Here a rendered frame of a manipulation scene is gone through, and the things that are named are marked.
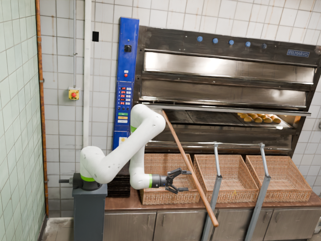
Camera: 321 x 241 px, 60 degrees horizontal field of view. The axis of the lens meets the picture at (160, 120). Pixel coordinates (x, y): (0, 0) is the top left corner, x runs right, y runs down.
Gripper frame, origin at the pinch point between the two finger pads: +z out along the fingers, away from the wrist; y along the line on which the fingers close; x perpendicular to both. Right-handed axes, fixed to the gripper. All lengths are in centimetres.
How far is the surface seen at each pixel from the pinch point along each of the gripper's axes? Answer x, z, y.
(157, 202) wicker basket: -52, -6, 61
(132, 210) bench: -45, -30, 64
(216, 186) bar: -40, 43, 34
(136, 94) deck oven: -100, -30, -28
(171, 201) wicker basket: -50, 7, 59
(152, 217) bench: -46, -10, 73
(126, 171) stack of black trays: -67, -36, 37
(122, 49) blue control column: -97, -46, -68
